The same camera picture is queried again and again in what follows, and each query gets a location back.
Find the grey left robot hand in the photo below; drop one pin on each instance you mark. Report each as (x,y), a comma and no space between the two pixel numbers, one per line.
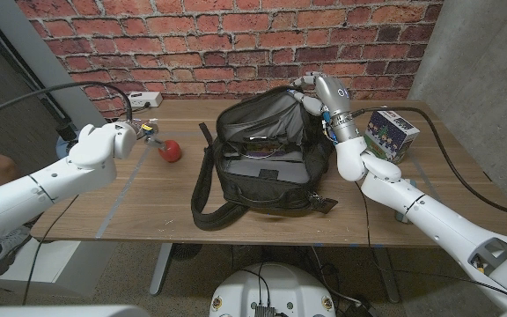
(156,142)

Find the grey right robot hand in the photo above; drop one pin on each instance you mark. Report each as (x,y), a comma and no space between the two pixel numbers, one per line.
(332,94)

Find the black backpack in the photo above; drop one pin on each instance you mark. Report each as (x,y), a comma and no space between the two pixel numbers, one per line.
(275,185)

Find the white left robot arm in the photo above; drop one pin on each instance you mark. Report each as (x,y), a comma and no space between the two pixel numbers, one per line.
(51,185)

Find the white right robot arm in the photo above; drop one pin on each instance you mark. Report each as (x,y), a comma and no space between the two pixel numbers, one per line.
(434,220)

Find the printed cardboard package box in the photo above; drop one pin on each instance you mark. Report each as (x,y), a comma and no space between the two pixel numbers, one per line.
(390,136)

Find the white power strip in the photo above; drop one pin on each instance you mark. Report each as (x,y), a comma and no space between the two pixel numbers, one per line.
(145,99)

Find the grey tape strip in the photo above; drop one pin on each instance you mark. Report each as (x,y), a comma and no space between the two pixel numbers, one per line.
(123,193)

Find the black cup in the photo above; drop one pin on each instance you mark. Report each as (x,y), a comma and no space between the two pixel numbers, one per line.
(65,132)

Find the colourful printed packet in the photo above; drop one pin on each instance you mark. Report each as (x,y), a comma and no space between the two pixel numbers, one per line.
(263,154)

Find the light blue round stool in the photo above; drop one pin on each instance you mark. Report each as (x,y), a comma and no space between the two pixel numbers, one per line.
(62,149)

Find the black round fan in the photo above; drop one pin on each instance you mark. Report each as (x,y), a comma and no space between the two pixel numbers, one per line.
(186,251)

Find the grey table leg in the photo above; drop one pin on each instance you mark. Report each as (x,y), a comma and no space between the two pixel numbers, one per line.
(160,268)
(387,275)

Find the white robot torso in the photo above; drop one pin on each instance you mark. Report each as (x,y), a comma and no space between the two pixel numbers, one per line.
(275,290)

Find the black power adapter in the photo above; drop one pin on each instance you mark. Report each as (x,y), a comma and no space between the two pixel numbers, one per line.
(361,310)

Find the brick wall print backdrop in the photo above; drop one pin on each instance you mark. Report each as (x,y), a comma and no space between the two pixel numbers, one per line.
(236,44)

